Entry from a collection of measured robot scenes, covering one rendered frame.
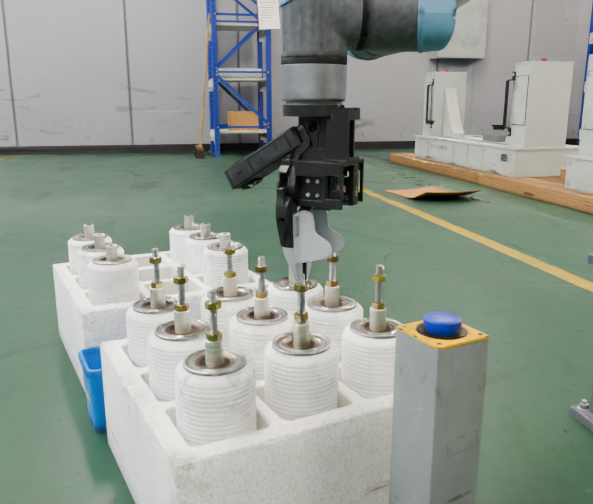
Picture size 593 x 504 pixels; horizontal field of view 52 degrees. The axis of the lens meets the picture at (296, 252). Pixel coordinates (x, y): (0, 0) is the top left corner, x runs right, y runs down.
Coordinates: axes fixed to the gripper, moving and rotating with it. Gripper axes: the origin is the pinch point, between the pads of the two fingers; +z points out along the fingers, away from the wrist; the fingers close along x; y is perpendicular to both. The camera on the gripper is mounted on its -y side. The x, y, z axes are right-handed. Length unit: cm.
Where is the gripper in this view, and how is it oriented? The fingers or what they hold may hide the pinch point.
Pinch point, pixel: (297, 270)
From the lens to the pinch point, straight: 76.1
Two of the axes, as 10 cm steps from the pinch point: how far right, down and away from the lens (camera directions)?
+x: 4.4, -2.1, 8.7
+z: 0.0, 9.7, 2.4
